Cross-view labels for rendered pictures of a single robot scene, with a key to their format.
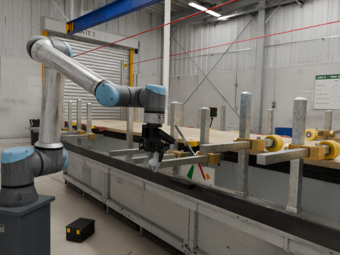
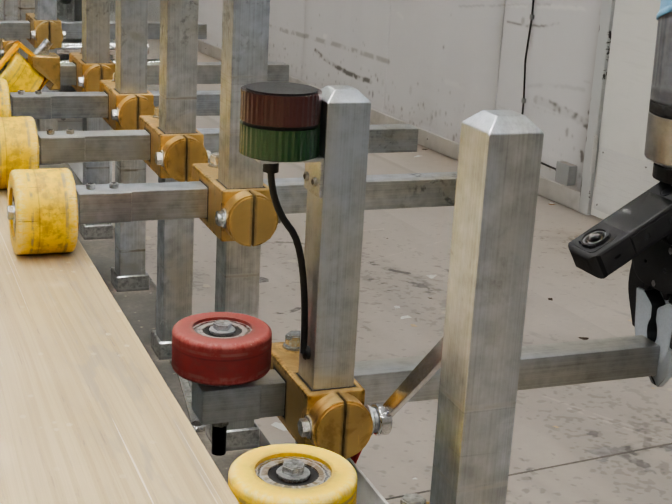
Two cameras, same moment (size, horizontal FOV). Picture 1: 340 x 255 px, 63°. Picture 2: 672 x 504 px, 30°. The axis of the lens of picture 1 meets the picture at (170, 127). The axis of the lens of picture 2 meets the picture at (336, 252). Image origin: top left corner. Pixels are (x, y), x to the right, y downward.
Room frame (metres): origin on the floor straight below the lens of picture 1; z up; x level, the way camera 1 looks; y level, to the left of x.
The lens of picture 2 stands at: (2.36, 0.10, 1.26)
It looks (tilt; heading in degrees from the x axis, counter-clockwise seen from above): 17 degrees down; 197
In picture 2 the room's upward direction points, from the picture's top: 3 degrees clockwise
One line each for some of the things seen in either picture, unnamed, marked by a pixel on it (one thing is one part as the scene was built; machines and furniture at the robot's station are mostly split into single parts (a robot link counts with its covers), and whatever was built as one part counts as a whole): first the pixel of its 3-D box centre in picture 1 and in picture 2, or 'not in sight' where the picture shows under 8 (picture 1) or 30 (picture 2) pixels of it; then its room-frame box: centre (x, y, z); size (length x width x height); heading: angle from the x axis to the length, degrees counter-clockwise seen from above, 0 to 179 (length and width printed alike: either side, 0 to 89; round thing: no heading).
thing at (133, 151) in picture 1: (140, 151); not in sight; (1.77, 0.18, 0.82); 0.43 x 0.03 x 0.04; 129
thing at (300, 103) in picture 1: (297, 159); (176, 180); (1.08, -0.50, 0.91); 0.03 x 0.03 x 0.48; 39
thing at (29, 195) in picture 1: (17, 191); not in sight; (1.41, 0.77, 0.65); 0.19 x 0.19 x 0.10
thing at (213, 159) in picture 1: (207, 157); (311, 397); (1.46, -0.20, 0.85); 0.13 x 0.06 x 0.05; 39
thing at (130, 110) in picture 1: (129, 130); not in sight; (2.06, 0.30, 0.93); 0.05 x 0.05 x 0.45; 39
